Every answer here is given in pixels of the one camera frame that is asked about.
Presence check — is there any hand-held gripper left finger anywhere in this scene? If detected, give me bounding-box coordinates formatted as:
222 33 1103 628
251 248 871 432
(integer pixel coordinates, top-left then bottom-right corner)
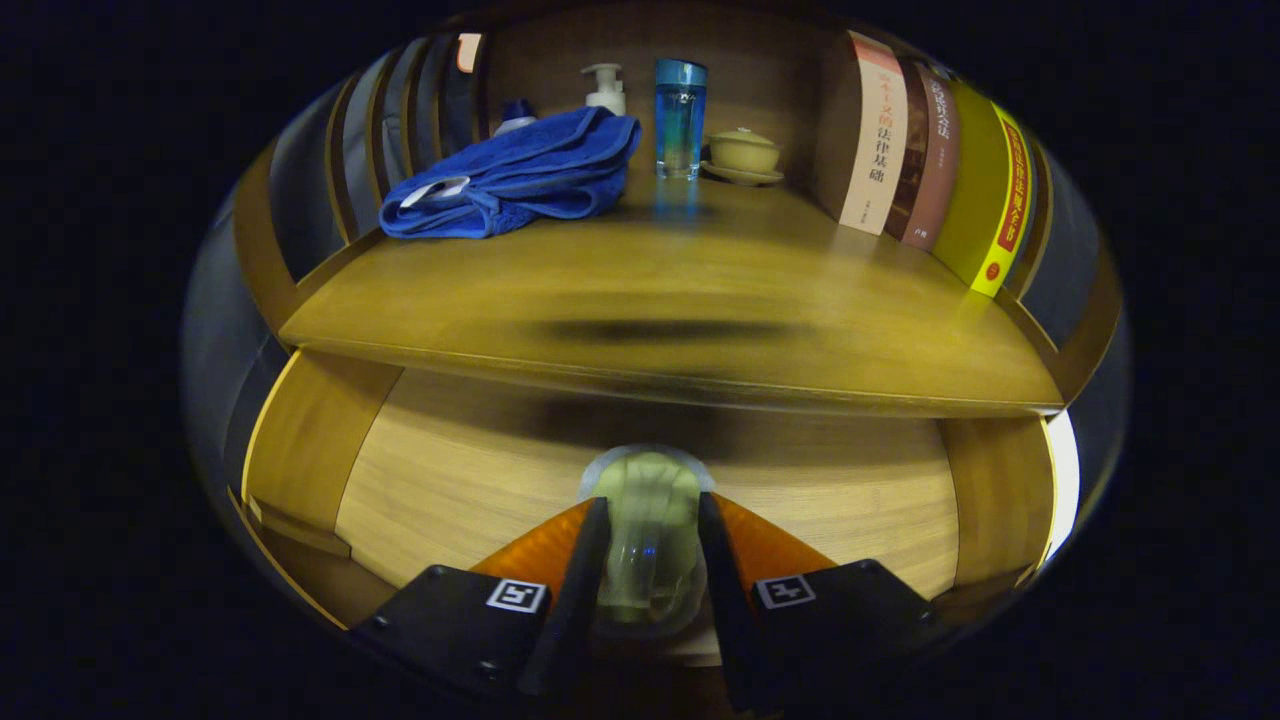
346 496 613 703

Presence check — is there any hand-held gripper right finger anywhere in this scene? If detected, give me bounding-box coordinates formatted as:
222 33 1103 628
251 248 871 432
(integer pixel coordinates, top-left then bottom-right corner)
696 490 949 713

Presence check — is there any pale green ornament white base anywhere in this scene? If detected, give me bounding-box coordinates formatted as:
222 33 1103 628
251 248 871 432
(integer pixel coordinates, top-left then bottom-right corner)
578 443 717 641

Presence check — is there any wooden countertop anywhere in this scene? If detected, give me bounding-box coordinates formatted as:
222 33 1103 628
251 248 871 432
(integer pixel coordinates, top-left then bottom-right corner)
278 165 1066 419

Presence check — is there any blue folded towel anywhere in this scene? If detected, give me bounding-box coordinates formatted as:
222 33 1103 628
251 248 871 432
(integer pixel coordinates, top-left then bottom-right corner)
379 106 643 240

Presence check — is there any beige lidded teacup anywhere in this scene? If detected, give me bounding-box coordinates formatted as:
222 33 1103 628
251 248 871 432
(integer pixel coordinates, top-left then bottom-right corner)
699 127 786 187

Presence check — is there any blue glass bottle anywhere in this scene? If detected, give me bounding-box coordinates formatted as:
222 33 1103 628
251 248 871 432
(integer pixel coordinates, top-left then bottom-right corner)
654 57 709 182

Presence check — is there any yellow book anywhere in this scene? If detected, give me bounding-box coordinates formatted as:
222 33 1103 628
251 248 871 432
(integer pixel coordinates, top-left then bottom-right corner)
932 78 1041 299

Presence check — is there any pale pink book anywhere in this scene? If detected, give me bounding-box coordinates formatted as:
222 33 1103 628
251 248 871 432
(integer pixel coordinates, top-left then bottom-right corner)
812 30 910 237

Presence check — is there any brown book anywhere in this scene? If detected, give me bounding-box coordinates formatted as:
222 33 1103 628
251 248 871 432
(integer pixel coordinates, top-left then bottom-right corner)
884 58 963 252

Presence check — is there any white pump bottle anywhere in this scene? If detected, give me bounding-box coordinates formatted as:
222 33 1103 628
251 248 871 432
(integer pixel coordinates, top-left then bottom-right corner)
581 63 628 118

